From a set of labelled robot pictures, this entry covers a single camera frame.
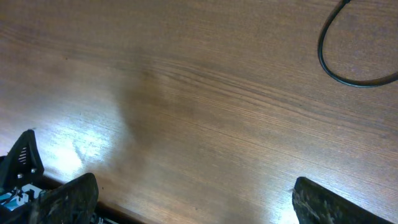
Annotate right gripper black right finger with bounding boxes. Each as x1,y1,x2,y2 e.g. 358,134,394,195
292,177,392,224

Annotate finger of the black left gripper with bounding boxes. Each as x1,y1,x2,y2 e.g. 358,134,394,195
1,129,44,189

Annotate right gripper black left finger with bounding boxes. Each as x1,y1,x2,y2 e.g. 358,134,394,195
1,173,99,224

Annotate separated black usb cable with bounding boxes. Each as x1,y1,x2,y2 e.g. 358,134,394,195
317,0,398,88

